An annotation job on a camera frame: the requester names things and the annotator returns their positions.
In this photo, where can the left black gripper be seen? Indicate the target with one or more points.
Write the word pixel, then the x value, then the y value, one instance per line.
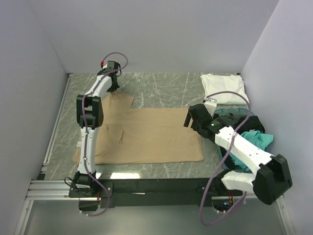
pixel 112 89

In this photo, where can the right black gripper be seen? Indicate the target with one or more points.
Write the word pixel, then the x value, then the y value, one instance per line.
pixel 188 120

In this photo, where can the tan t shirt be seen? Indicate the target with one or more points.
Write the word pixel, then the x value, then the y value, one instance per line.
pixel 144 135

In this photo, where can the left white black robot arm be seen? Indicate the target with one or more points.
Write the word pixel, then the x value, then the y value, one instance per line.
pixel 90 117

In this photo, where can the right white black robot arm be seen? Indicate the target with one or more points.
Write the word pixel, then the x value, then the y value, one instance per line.
pixel 269 176

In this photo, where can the grey t shirt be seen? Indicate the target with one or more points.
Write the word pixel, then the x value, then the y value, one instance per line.
pixel 231 119

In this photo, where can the teal plastic laundry basket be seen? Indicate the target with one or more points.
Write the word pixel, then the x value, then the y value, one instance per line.
pixel 228 164

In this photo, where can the folded white t shirt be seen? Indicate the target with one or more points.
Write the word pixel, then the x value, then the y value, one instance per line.
pixel 219 83

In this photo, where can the black t shirt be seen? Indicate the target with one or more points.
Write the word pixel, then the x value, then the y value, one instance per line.
pixel 253 124

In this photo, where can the teal t shirt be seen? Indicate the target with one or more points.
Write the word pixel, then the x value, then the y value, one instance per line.
pixel 257 138

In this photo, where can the black base beam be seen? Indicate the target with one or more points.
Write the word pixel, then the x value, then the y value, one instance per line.
pixel 155 192

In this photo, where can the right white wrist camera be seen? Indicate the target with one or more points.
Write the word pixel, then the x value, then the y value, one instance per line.
pixel 210 105

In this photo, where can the aluminium rail frame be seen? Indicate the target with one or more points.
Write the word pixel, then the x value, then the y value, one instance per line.
pixel 47 157

